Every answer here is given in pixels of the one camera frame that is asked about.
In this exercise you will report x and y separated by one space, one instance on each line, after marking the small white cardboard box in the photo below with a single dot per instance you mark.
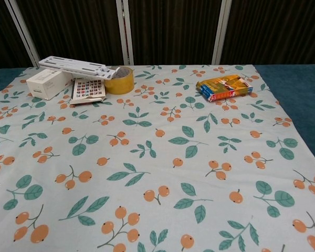
44 84

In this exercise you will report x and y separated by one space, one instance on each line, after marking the yellowish packing tape roll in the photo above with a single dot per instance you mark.
120 85

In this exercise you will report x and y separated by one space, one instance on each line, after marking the orange blue snack packet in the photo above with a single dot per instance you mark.
223 88

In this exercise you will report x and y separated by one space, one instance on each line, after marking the fruit and leaf print tablecloth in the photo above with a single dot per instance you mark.
157 210

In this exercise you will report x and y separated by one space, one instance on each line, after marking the white partition frame post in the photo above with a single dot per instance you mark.
221 31
123 31
23 34

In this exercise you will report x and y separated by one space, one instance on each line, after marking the white flat plastic bracket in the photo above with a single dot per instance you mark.
68 64

